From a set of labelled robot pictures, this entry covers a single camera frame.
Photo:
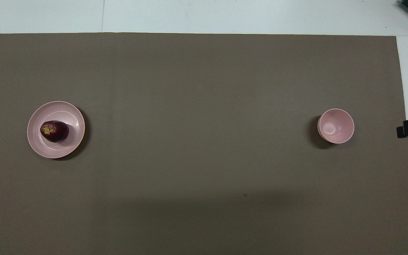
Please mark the pink bowl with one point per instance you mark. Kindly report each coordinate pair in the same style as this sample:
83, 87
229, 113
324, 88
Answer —
336, 127

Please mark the brown table mat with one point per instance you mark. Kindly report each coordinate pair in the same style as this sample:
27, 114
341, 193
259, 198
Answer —
197, 141

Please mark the dark red apple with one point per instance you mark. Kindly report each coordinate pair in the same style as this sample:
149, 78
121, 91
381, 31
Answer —
56, 132

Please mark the pink plate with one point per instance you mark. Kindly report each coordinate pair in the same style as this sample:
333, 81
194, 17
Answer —
60, 113

